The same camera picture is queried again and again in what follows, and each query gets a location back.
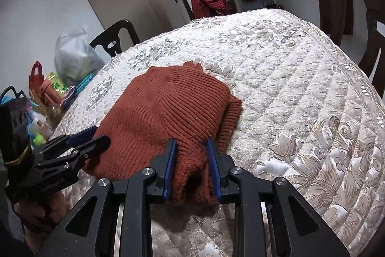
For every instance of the red gift bag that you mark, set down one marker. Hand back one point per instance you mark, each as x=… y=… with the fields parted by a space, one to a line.
x=36 y=79

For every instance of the pink box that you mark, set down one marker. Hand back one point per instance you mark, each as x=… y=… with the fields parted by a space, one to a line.
x=51 y=93

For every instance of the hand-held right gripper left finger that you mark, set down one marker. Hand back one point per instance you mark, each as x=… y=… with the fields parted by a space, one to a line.
x=172 y=166

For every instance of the dark chair with red garment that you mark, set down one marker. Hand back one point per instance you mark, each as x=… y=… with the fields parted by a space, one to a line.
x=186 y=4

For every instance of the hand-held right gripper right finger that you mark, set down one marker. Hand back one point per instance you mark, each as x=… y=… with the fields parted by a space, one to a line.
x=213 y=168

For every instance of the person's left forearm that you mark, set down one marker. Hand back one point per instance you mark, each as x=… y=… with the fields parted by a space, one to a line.
x=12 y=240

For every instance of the brown wooden chair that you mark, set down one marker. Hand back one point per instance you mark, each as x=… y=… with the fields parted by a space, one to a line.
x=373 y=31

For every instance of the white quilted floral tablecloth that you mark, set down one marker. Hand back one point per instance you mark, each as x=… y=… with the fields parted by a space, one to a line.
x=300 y=94

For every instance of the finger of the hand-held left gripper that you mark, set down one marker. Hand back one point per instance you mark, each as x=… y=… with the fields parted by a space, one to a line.
x=90 y=147
x=79 y=133

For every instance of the small green bottle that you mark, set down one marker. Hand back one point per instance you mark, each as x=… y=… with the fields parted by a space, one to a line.
x=39 y=139

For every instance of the person's left hand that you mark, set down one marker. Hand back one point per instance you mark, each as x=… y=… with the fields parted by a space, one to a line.
x=42 y=210

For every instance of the white plastic bag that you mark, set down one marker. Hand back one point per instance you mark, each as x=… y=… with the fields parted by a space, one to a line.
x=75 y=61

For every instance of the green yellow patterned box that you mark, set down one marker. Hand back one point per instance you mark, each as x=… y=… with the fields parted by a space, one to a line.
x=57 y=83

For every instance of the rust knit sweater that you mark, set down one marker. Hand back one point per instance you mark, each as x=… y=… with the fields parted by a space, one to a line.
x=168 y=112

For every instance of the black wooden chair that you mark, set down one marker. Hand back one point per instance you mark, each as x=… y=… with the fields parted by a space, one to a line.
x=124 y=32

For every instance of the teal woven item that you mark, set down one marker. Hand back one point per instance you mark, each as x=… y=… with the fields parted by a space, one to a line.
x=85 y=81

